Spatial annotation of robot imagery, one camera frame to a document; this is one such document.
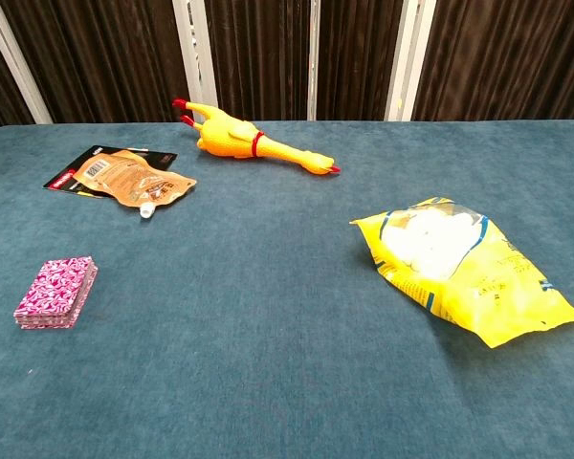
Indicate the blue velvet table cloth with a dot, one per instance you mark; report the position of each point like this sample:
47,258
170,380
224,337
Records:
268,334

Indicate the yellow rubber chicken toy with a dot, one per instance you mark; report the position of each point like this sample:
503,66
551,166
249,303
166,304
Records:
225,138

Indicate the orange spout pouch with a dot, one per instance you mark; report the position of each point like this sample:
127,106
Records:
124,181

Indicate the yellow bag of cotton balls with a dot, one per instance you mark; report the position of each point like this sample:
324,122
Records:
483,287

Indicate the black cardboard package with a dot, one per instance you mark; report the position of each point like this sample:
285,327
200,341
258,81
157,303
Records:
59,181

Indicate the white frame post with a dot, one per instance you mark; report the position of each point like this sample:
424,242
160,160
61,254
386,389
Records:
406,57
193,57
314,57
14,62

